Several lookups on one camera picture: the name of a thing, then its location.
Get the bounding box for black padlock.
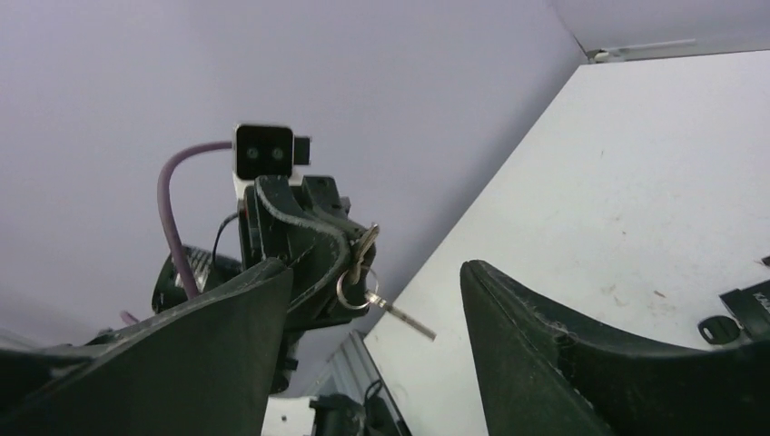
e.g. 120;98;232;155
719;280;769;342

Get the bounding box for aluminium frame rail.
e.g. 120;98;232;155
586;39;697;64

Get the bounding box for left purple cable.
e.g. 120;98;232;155
120;140;234;326

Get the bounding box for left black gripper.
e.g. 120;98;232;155
238;175;364;332

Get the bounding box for keys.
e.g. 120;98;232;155
335;223;437;342

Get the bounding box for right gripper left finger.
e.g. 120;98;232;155
1;259;293;435

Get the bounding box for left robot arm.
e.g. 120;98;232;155
183;175;379;393

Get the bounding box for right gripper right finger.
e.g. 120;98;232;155
459;260;769;435

